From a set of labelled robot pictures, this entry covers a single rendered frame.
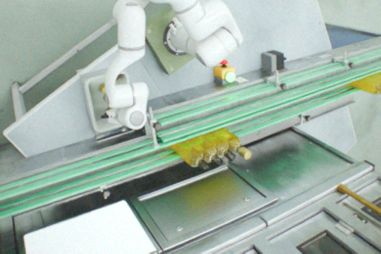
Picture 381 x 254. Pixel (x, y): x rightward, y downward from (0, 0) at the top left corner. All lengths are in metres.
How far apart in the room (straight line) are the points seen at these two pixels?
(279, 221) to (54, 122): 0.94
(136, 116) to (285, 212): 0.62
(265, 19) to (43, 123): 1.12
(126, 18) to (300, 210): 0.89
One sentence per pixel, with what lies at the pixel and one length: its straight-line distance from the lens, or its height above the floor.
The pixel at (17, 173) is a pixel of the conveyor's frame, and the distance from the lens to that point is 1.48.
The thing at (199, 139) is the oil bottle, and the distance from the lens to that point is 1.50.
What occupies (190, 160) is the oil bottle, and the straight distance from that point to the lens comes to 1.41.
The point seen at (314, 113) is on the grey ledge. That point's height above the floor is 0.88.
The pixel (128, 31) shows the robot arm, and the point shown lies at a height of 1.11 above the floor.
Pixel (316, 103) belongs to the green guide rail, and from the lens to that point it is 1.95.
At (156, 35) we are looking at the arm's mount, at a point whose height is 0.81.
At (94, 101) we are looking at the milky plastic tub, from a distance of 1.51.
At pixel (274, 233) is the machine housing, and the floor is 1.43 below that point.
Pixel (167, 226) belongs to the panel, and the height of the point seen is 1.22.
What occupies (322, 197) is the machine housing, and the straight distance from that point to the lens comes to 1.47.
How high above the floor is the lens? 2.16
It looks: 56 degrees down
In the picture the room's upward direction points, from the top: 125 degrees clockwise
